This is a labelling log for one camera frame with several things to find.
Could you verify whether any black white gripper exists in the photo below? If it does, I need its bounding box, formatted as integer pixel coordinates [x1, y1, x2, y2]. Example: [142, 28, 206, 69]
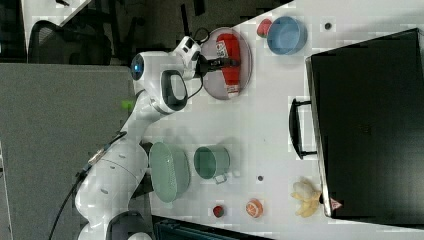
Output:
[195, 55, 240, 76]

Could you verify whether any red ketchup bottle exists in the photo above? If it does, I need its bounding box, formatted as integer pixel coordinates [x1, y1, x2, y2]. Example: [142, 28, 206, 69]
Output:
[216, 33, 241, 98]

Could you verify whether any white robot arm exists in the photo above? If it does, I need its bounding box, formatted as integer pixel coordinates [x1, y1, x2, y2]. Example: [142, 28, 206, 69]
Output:
[74, 34, 241, 240]

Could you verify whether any grey round plate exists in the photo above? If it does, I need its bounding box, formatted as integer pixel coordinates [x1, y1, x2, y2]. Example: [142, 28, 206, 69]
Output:
[201, 27, 253, 100]

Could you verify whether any strawberry toy near bowl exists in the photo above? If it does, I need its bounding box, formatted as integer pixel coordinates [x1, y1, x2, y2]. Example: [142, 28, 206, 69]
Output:
[257, 19, 272, 38]

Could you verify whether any blue bowl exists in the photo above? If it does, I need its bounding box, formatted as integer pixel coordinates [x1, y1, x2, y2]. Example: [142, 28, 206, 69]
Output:
[266, 16, 307, 55]

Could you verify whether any green object at edge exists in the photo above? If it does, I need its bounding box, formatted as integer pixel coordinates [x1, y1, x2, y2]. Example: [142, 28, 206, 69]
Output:
[121, 100, 134, 110]

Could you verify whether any green metal cup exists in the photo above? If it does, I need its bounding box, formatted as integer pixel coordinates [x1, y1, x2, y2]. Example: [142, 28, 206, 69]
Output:
[194, 145, 230, 184]

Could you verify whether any green perforated basket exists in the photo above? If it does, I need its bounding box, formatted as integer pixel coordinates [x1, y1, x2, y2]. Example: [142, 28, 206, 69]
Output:
[149, 142, 191, 203]

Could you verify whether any small red strawberry toy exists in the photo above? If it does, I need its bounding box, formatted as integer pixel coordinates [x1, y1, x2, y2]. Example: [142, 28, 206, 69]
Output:
[212, 205, 224, 218]

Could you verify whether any orange slice toy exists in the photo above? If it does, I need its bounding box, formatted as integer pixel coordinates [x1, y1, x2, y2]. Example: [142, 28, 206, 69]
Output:
[245, 199, 263, 218]

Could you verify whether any black toaster oven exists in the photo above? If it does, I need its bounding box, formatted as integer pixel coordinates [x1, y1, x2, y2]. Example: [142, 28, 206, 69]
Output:
[305, 28, 424, 229]

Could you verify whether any peeled banana toy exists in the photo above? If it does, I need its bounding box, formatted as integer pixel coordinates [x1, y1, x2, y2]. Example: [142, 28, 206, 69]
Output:
[291, 181, 321, 218]

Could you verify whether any black office chair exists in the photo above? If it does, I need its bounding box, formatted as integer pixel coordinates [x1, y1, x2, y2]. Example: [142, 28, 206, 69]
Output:
[27, 20, 112, 65]

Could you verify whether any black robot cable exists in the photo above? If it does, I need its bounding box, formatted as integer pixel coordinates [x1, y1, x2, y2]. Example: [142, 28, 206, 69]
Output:
[48, 131, 128, 240]

